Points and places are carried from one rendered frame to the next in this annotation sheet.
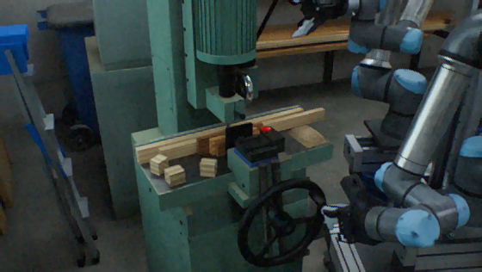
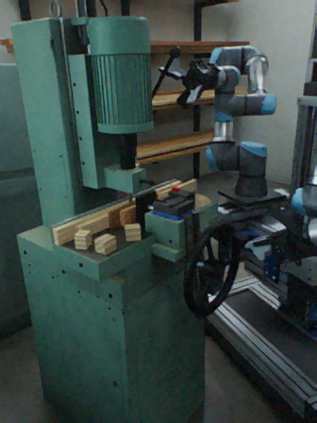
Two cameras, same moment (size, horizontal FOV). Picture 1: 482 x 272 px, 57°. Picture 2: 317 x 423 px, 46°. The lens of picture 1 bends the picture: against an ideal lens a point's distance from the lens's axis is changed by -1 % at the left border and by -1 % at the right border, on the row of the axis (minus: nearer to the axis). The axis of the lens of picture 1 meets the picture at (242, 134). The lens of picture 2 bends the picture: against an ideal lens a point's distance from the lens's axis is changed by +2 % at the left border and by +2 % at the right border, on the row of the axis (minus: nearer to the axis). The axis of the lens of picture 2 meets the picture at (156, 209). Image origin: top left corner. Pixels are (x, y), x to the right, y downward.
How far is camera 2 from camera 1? 0.47 m
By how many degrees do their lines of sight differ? 20
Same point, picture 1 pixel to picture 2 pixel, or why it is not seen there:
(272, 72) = not seen: hidden behind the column
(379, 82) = (230, 153)
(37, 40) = not seen: outside the picture
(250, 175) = (179, 227)
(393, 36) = (255, 101)
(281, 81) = not seen: hidden behind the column
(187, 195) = (121, 262)
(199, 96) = (99, 176)
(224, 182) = (148, 244)
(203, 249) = (135, 318)
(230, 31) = (136, 99)
